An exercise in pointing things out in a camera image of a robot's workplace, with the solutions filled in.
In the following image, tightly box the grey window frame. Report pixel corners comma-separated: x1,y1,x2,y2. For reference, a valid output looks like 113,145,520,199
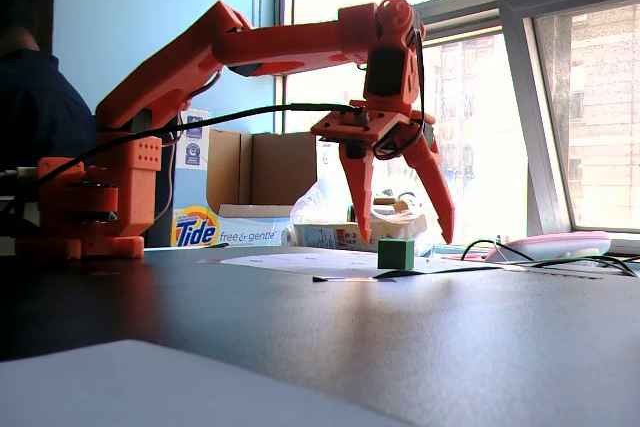
273,0,640,248

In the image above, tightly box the person in dark shirt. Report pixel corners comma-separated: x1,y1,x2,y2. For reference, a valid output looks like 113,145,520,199
0,0,98,176

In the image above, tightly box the white numbered grid paper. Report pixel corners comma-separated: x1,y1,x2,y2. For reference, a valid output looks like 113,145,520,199
195,248,502,279

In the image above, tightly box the white flat board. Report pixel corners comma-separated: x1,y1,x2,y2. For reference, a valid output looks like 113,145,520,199
0,338,416,427

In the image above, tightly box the printed cardboard food box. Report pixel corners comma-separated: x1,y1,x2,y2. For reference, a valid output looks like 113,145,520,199
292,218,430,253

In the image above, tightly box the clear plastic bag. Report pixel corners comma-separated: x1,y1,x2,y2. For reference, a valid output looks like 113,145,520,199
288,172,437,255

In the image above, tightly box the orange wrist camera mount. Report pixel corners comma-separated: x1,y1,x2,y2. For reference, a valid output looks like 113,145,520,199
309,102,407,149

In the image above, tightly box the black camera usb cable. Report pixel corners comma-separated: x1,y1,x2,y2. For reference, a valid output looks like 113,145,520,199
0,101,365,209

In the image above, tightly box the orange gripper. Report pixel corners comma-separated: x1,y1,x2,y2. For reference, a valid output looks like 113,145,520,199
337,95,457,246

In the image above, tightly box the open grey window sash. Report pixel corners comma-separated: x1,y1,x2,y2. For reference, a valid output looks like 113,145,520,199
496,0,640,254

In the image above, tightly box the pink pencil case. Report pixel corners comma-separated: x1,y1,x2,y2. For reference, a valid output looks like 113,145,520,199
483,230,613,264

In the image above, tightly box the thin black adapter cable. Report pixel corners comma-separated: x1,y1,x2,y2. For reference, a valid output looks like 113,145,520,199
458,238,640,279

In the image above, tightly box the Tide cardboard box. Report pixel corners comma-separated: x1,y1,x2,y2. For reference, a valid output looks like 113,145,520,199
171,106,321,249

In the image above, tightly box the pink tape strip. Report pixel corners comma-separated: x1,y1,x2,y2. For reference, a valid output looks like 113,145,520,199
311,273,380,285

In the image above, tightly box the green cube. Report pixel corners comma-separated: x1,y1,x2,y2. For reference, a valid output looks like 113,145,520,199
376,237,417,272

